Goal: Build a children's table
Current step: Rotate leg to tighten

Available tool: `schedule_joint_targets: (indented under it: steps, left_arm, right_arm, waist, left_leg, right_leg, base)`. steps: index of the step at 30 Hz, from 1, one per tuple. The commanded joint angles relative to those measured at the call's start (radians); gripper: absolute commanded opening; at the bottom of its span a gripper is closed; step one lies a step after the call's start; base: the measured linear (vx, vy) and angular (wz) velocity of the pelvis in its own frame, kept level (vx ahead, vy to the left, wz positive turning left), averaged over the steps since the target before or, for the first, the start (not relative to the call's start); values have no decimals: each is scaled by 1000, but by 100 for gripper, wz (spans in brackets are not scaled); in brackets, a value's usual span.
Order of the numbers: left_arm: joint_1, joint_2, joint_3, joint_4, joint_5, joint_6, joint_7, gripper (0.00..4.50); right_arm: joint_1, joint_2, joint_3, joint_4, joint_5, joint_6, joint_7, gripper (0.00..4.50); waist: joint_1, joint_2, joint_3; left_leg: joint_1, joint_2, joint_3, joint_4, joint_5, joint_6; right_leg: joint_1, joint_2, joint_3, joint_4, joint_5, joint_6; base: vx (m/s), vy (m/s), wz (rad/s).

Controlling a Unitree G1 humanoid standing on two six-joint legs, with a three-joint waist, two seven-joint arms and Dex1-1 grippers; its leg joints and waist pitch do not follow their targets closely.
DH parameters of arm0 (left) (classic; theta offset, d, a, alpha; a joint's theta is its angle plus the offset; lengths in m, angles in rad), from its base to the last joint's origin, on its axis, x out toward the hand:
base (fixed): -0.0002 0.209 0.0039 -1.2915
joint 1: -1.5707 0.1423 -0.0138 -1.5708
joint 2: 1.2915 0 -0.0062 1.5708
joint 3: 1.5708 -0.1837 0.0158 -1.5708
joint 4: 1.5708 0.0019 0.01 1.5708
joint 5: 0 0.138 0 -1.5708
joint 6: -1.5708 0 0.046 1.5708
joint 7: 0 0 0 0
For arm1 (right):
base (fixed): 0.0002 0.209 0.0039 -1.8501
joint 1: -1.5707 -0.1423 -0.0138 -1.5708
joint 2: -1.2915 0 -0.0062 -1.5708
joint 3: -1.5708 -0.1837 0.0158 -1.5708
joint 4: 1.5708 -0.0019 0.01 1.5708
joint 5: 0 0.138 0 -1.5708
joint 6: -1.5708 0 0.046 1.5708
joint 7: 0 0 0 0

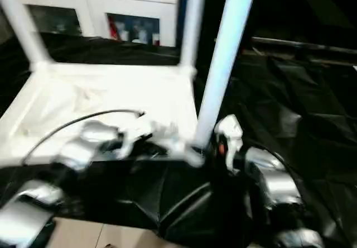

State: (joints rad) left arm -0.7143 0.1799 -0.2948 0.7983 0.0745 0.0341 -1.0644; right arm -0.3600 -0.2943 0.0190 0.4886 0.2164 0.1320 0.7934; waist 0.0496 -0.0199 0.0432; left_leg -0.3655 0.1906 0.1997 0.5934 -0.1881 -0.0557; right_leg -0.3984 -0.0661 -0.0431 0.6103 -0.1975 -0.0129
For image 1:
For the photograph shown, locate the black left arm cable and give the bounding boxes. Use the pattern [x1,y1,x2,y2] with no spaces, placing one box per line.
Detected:
[22,108,147,166]

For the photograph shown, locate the grey curtain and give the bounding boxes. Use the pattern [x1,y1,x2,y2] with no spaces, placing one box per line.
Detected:
[0,4,17,46]

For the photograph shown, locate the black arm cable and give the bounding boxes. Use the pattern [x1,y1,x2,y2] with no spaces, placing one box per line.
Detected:
[22,108,147,166]
[250,144,302,198]

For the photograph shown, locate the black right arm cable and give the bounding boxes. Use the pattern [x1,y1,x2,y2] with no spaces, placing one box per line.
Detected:
[250,144,302,198]

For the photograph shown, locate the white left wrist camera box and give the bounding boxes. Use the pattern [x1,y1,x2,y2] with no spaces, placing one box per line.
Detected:
[119,113,157,158]

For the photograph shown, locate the black piano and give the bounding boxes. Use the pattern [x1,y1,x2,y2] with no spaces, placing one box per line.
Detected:
[205,0,357,61]

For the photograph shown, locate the white plastic table top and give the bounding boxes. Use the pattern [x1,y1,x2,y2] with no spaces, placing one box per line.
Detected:
[0,62,206,168]

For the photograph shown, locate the black work mat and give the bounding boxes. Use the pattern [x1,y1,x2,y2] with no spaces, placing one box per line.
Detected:
[0,31,357,248]

